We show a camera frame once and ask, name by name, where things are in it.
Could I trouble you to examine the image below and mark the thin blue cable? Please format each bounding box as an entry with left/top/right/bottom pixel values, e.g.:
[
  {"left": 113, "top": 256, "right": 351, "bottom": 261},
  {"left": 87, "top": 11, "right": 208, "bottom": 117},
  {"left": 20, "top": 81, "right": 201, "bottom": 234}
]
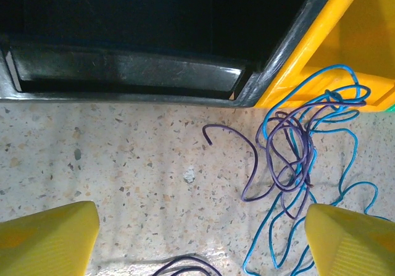
[{"left": 242, "top": 64, "right": 390, "bottom": 276}]

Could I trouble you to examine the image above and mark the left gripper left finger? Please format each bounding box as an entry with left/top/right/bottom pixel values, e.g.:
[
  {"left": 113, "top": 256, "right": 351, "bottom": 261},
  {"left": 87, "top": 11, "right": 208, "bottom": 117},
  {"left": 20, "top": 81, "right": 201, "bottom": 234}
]
[{"left": 0, "top": 200, "right": 101, "bottom": 276}]

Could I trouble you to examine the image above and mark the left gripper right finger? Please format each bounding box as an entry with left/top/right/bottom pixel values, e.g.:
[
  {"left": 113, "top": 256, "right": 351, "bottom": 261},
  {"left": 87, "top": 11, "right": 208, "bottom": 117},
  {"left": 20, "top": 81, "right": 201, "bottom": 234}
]
[{"left": 304, "top": 203, "right": 395, "bottom": 276}]

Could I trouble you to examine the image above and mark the thin dark cable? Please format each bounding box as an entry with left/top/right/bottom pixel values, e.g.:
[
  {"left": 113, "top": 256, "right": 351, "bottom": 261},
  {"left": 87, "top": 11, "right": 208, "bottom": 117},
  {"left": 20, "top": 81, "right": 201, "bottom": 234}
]
[{"left": 152, "top": 255, "right": 222, "bottom": 276}]

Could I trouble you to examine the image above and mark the thin purple cable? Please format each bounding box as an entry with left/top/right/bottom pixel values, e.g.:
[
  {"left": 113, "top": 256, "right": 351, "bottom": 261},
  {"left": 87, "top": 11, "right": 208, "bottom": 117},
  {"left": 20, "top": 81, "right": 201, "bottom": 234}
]
[{"left": 202, "top": 100, "right": 368, "bottom": 220}]

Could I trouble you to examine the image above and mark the yellow plastic bin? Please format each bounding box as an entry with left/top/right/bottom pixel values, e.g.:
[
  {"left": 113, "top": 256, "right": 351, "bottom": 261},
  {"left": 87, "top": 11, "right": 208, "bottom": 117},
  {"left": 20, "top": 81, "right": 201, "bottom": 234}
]
[{"left": 255, "top": 0, "right": 395, "bottom": 114}]

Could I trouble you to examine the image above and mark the black plastic bin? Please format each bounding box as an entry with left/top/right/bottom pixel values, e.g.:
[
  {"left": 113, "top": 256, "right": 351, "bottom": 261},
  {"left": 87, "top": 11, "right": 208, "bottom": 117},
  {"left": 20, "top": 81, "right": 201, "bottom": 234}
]
[{"left": 0, "top": 0, "right": 338, "bottom": 109}]

